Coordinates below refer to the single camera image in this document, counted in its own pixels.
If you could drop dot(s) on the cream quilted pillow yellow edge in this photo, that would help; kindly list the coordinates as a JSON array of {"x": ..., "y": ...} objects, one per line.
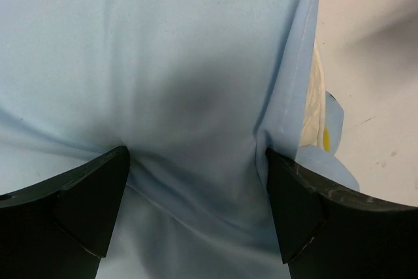
[{"x": 314, "y": 128}]

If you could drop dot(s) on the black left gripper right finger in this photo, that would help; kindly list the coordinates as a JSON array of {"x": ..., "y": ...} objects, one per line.
[{"x": 326, "y": 230}]

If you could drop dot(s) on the light blue pillowcase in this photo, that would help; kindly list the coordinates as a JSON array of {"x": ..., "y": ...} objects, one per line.
[{"x": 196, "y": 89}]

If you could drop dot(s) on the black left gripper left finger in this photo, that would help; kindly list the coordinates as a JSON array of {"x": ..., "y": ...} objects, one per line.
[{"x": 62, "y": 227}]

